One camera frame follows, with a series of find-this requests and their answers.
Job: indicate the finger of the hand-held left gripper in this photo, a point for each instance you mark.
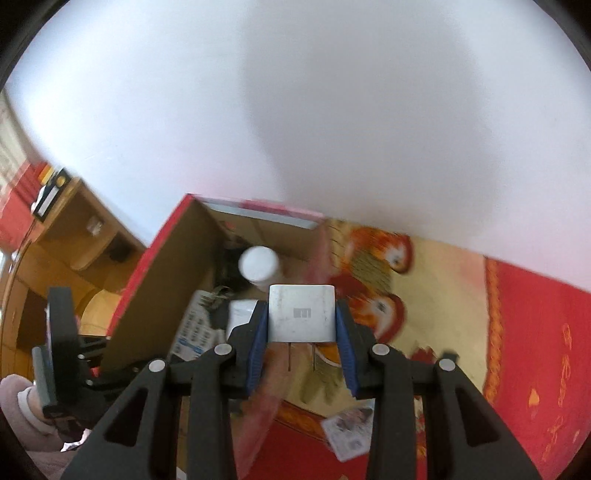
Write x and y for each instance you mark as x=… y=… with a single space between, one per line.
x=94 y=346
x=120 y=374

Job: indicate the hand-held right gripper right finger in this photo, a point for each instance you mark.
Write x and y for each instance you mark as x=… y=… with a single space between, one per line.
x=346 y=350

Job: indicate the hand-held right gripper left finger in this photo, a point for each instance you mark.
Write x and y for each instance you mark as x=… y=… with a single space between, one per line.
x=258 y=346

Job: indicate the white earbud case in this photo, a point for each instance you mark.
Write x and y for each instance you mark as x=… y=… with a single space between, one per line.
x=240 y=314

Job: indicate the white plug charger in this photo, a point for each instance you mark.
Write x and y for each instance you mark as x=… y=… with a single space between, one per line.
x=300 y=314

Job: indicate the black car key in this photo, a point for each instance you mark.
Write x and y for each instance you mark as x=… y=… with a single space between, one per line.
x=218 y=297

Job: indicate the grey remote control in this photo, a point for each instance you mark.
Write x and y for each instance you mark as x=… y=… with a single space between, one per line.
x=194 y=332

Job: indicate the pink patterned cardboard box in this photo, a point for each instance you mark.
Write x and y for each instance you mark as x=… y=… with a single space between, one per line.
x=157 y=295

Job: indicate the white round jar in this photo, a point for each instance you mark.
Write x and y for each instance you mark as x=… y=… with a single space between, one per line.
x=258 y=263

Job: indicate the person's left forearm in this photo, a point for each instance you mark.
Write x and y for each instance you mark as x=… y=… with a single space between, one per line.
x=27 y=415

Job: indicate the cartoon printed card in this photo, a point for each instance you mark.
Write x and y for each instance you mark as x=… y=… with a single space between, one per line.
x=348 y=422

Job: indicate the pale blue card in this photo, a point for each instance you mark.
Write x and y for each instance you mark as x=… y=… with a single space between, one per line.
x=353 y=447

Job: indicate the wooden shelf unit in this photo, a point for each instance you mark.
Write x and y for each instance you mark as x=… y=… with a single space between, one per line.
x=69 y=240

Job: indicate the small white item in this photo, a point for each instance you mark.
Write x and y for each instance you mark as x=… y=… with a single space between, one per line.
x=94 y=226

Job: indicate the red fabric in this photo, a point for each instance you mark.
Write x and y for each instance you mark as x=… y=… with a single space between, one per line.
x=21 y=203

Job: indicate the yellow and black box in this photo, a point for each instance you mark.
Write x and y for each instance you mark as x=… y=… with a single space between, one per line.
x=51 y=194

